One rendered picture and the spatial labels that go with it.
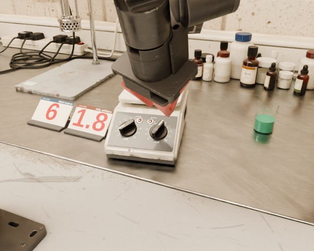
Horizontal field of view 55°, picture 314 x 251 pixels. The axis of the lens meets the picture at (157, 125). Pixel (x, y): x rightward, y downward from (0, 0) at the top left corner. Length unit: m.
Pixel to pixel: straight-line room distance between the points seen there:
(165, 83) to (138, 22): 0.10
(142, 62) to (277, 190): 0.29
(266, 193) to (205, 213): 0.11
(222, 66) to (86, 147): 0.48
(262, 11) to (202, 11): 0.71
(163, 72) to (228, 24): 0.70
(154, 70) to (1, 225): 0.28
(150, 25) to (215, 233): 0.27
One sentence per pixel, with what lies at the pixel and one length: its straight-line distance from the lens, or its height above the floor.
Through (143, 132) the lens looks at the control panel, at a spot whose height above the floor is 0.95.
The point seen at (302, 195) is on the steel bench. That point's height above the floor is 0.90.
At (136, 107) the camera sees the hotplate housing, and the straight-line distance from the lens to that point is 0.57.
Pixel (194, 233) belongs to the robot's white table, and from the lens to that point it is 0.42.
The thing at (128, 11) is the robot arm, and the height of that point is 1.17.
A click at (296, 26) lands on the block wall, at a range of 1.04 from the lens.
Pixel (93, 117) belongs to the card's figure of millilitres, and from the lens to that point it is 0.64.
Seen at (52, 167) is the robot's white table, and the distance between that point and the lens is 0.55.
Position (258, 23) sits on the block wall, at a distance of 1.05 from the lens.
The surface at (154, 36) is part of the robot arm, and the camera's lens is 0.33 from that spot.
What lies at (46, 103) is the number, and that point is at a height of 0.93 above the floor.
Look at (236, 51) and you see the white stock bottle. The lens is 0.92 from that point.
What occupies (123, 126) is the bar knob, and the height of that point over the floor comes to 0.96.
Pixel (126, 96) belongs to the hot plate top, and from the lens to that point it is 0.57.
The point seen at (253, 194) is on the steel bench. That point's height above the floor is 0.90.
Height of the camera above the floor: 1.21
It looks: 29 degrees down
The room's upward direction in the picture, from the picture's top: straight up
